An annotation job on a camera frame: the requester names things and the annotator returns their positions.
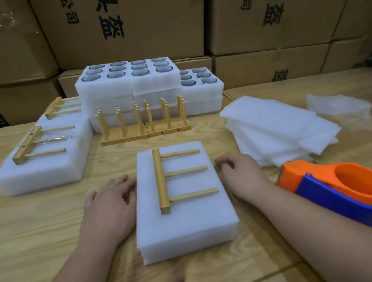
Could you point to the pile of white foam sheets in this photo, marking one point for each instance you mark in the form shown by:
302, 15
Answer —
272, 128

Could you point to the person's left hand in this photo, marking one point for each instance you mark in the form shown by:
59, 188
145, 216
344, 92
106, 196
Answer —
107, 216

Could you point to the row of wooden peg racks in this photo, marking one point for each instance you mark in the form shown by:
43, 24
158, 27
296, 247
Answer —
125, 138

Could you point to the person's right forearm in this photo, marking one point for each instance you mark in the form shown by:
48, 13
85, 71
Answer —
333, 236

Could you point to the foam package with rack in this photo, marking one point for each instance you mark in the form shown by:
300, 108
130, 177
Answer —
73, 156
203, 222

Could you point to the person's right hand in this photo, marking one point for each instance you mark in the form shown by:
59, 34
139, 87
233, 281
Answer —
241, 176

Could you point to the person's left forearm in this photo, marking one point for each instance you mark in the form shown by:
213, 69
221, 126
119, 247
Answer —
75, 281

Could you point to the stack of white foam trays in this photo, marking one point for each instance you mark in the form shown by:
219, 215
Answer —
105, 91

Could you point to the orange and blue tape dispenser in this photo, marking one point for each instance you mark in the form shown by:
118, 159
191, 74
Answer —
335, 198

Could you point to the clear plastic wrap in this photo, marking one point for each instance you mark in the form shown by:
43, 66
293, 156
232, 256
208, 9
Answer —
337, 104

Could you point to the stack of brown cardboard boxes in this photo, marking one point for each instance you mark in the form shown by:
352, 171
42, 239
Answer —
123, 18

